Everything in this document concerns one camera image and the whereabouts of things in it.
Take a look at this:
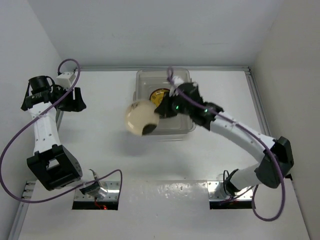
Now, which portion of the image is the yellow patterned plate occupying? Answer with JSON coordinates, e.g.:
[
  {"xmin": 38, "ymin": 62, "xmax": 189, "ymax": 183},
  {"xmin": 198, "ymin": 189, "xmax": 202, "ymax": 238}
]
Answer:
[{"xmin": 149, "ymin": 88, "xmax": 170, "ymax": 107}]

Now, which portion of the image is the clear plastic bin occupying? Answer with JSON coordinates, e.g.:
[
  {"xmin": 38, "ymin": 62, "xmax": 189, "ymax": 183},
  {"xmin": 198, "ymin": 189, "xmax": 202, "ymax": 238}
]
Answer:
[{"xmin": 133, "ymin": 68, "xmax": 196, "ymax": 136}]

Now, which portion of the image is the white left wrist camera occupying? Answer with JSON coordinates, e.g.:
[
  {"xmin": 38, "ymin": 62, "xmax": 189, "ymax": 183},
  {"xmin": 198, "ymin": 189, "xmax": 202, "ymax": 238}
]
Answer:
[{"xmin": 55, "ymin": 72, "xmax": 76, "ymax": 90}]

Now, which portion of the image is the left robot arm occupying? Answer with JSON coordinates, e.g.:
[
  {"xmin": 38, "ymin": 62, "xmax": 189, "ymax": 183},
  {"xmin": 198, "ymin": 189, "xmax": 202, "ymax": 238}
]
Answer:
[{"xmin": 21, "ymin": 72, "xmax": 87, "ymax": 191}]

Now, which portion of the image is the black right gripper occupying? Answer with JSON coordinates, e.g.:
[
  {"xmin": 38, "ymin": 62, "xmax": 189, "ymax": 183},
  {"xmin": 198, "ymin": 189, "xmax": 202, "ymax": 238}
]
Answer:
[{"xmin": 155, "ymin": 90, "xmax": 193, "ymax": 118}]

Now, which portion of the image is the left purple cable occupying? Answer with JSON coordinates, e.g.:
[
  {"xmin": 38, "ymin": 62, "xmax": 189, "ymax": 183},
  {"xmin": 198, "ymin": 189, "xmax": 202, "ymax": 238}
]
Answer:
[{"xmin": 0, "ymin": 58, "xmax": 123, "ymax": 203}]

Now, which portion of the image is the cream plate with black spot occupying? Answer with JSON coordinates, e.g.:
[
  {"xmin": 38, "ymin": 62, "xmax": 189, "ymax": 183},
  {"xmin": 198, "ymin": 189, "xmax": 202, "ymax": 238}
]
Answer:
[{"xmin": 124, "ymin": 99, "xmax": 160, "ymax": 136}]

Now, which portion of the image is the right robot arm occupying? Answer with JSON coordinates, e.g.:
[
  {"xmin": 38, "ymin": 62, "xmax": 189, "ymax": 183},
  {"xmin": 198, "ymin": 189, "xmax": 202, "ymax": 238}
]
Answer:
[{"xmin": 155, "ymin": 83, "xmax": 294, "ymax": 196}]

